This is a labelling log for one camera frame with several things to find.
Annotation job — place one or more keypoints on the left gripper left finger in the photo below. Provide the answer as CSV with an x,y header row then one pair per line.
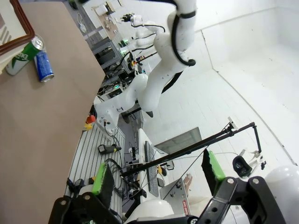
x,y
77,210

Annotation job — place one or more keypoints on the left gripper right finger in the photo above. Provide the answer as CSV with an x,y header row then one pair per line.
x,y
245,205

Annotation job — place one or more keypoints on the blue drink can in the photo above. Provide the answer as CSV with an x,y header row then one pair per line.
x,y
44,66

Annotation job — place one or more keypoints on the green drink can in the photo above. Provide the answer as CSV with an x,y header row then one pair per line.
x,y
22,57

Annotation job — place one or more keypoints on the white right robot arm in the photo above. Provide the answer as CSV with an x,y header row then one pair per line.
x,y
163,65

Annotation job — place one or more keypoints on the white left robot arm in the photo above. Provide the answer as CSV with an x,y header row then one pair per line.
x,y
285,186

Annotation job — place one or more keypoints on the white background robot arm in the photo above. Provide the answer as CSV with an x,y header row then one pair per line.
x,y
142,37

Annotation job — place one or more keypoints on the cream basket brown rim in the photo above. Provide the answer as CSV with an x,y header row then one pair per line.
x,y
11,28

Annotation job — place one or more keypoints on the bare operator hand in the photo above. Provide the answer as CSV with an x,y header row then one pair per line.
x,y
188,181

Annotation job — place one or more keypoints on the black VR headset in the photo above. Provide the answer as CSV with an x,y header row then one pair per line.
x,y
241,166

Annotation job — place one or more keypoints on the white headset stand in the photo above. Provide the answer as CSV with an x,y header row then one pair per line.
x,y
255,155

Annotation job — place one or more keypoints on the black handheld scanner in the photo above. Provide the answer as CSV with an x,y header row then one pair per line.
x,y
107,148

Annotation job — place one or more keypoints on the grey metal plate red label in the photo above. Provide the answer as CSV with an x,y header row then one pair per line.
x,y
175,196

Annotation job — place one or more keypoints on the black boom pole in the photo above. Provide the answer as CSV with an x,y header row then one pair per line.
x,y
187,152

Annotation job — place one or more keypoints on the black keyboard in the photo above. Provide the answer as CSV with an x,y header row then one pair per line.
x,y
151,168

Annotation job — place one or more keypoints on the grey flat monitor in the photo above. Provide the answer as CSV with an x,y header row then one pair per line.
x,y
182,140

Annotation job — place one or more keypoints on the red emergency stop button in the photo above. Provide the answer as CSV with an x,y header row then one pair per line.
x,y
90,119

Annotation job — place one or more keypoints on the slotted aluminium base plate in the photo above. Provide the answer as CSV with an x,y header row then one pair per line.
x,y
91,149

